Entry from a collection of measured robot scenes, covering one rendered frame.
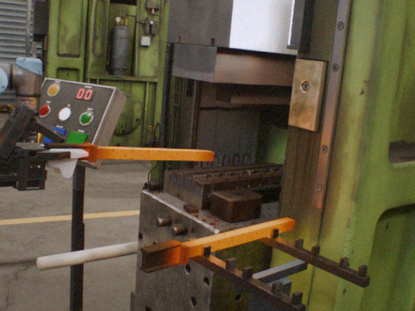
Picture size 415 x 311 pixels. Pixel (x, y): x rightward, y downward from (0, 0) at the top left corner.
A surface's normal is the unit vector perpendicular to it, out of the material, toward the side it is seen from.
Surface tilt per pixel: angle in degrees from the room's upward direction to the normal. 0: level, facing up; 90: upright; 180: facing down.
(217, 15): 90
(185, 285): 90
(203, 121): 90
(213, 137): 90
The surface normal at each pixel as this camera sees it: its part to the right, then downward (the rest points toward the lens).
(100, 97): -0.35, -0.37
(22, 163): 0.61, 0.22
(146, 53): 0.39, 0.04
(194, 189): -0.79, 0.05
